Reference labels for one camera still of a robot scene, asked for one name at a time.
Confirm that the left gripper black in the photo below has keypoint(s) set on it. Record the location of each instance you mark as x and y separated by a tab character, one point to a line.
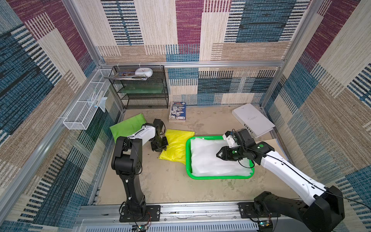
165	143

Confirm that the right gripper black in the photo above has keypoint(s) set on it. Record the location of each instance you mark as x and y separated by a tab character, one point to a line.
229	153

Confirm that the small yellow raincoat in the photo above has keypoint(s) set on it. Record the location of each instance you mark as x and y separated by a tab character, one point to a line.
176	149

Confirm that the white translucent raincoat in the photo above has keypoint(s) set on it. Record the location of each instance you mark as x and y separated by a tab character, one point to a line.
214	159

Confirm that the green plastic basket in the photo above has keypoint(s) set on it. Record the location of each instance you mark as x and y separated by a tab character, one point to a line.
188	162

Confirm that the lime green raincoat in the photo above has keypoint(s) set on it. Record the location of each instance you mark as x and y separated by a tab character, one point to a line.
128	127

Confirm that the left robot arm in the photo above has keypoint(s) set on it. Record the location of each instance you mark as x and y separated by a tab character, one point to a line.
127	162

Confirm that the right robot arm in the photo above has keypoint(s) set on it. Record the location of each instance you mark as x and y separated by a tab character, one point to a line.
320	208

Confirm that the blue treehouse book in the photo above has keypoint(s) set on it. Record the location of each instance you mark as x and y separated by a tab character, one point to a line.
177	111

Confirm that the white book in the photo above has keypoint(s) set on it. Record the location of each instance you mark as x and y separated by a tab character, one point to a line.
253	120

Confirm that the tan notebook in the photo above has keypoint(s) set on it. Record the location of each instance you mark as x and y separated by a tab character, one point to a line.
275	144

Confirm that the white bowl on rack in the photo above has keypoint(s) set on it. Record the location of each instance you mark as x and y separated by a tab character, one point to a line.
144	72

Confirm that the magazine on rack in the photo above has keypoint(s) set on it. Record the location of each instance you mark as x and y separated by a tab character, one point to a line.
126	76

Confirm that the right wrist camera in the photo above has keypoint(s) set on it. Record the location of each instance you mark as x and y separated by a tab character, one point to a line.
228	137

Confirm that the black wire shelf rack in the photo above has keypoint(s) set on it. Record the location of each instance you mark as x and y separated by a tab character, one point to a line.
146	94

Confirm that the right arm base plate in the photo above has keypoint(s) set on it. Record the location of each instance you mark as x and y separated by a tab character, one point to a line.
246	210

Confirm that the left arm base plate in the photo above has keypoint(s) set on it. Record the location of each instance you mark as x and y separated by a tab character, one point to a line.
148	213

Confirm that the white wire wall basket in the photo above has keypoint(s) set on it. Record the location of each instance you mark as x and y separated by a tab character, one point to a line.
89	101

